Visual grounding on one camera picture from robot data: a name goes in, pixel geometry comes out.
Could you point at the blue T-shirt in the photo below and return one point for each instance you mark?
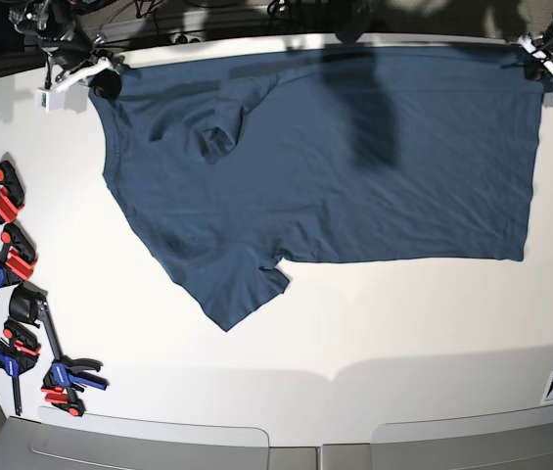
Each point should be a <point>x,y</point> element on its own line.
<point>225,167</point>

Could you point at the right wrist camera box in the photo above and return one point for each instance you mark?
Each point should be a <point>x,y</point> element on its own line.
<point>52,99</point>

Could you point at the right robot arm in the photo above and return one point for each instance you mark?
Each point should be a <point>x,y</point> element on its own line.
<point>52,20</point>

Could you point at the bottom blue red bar clamp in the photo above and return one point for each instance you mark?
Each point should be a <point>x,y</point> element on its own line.
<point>67,378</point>

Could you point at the left grey chair back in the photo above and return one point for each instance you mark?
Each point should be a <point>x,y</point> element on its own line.
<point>30,445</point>

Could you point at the right grey chair back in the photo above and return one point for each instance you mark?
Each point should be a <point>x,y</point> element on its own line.
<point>520,439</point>

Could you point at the grey chair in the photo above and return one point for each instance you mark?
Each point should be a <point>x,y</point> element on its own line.
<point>520,439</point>
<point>30,445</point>

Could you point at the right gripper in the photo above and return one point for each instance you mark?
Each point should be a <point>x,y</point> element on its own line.
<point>75,59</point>

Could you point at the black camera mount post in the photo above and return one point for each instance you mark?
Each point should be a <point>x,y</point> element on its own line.
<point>352,18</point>

